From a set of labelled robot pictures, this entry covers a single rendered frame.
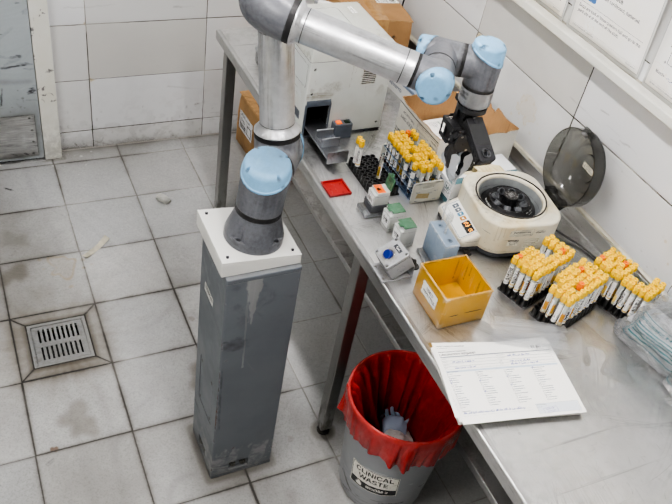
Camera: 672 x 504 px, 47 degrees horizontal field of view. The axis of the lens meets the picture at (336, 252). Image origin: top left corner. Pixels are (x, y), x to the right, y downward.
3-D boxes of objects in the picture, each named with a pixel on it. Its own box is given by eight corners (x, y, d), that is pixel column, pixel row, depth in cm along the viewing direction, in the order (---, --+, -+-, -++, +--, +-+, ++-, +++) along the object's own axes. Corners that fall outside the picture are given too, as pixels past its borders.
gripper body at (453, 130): (464, 133, 192) (477, 91, 184) (479, 154, 186) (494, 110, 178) (436, 135, 189) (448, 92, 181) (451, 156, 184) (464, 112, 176)
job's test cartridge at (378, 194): (365, 203, 217) (369, 185, 213) (380, 201, 219) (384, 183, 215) (371, 212, 215) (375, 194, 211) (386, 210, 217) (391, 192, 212)
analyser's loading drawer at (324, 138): (300, 125, 241) (302, 111, 237) (319, 123, 243) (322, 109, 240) (326, 164, 227) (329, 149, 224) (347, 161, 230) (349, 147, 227)
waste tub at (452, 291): (411, 291, 196) (419, 262, 189) (456, 282, 201) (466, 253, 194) (436, 330, 187) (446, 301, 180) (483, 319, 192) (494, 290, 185)
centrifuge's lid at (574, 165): (566, 107, 211) (590, 110, 214) (526, 181, 226) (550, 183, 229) (605, 154, 196) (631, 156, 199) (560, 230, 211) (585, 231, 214)
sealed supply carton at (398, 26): (318, 26, 297) (325, -21, 285) (375, 26, 305) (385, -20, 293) (343, 68, 276) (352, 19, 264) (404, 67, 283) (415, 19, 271)
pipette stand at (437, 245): (416, 250, 208) (424, 221, 201) (439, 247, 210) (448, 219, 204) (431, 276, 201) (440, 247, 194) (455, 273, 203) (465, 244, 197)
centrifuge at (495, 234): (430, 204, 224) (440, 170, 216) (521, 200, 232) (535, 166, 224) (461, 261, 207) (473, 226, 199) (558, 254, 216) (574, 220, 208)
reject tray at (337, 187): (320, 183, 224) (320, 181, 223) (341, 180, 226) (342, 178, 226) (329, 197, 219) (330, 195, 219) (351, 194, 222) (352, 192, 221)
